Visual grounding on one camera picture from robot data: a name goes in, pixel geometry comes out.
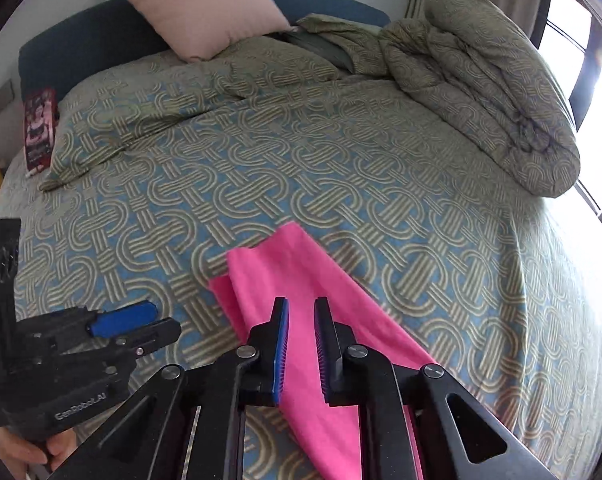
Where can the blue headboard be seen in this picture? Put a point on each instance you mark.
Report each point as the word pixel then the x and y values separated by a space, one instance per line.
pixel 81 45

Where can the olive green pillow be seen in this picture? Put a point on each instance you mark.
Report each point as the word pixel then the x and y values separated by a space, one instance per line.
pixel 331 35

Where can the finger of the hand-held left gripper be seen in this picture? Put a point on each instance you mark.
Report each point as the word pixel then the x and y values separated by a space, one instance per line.
pixel 153 334
pixel 123 319

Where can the folded patterned duvet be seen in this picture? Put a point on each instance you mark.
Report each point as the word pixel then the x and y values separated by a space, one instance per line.
pixel 481 85

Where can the pink pants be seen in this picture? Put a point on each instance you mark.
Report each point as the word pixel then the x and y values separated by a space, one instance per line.
pixel 301 270

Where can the person's left hand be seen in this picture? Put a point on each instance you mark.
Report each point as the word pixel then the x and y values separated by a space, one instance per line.
pixel 11 455

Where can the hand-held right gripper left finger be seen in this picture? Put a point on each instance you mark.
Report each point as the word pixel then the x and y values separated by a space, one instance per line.
pixel 281 352

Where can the red printed book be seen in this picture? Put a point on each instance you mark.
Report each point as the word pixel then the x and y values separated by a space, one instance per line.
pixel 40 130

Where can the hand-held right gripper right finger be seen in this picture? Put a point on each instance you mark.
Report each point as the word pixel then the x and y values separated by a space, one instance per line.
pixel 323 355

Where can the window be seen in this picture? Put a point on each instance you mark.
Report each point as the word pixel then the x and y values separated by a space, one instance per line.
pixel 561 35

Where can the patterned pillow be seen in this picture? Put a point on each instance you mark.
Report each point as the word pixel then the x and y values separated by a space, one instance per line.
pixel 156 100

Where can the bed with patterned bedspread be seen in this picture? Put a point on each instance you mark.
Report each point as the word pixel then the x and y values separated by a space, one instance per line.
pixel 331 160

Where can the pink pillow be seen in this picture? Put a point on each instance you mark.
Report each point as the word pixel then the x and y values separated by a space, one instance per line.
pixel 201 5

